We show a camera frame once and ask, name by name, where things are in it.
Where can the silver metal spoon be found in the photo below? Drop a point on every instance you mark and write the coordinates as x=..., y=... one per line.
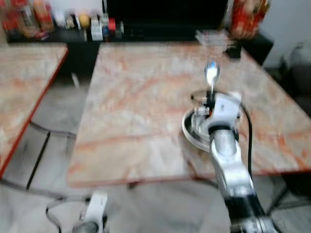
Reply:
x=212, y=73

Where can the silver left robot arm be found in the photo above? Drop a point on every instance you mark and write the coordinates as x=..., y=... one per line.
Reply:
x=87, y=227

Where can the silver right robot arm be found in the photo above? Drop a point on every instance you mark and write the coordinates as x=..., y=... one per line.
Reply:
x=232, y=167

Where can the white round plate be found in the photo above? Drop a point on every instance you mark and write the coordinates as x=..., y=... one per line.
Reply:
x=194, y=133

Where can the small black box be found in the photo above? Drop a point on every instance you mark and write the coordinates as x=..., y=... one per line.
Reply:
x=234, y=51

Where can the clear plastic box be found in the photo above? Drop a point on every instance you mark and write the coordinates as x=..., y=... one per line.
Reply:
x=212, y=37

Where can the black low cabinet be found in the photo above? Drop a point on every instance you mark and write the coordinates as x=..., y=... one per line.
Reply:
x=160, y=33

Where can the red snack bag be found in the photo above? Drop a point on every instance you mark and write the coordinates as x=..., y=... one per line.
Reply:
x=249, y=18

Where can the dark grey chair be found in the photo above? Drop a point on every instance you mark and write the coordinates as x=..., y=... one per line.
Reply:
x=299, y=73

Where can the black television screen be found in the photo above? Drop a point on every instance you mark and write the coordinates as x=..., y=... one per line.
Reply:
x=165, y=10

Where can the small red can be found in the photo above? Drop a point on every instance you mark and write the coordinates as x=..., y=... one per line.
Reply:
x=112, y=24

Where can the small white box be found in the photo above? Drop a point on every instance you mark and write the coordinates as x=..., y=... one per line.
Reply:
x=96, y=32

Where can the yellow round fruit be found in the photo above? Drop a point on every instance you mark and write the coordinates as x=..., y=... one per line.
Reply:
x=84, y=20

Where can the red orange bottles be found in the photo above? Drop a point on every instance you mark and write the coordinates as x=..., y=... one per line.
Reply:
x=26, y=17

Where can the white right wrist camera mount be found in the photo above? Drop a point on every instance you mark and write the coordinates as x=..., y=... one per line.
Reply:
x=225, y=110

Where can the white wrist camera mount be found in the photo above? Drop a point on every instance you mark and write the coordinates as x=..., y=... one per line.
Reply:
x=225, y=110
x=97, y=206

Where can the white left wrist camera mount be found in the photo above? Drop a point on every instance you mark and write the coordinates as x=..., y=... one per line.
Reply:
x=97, y=206

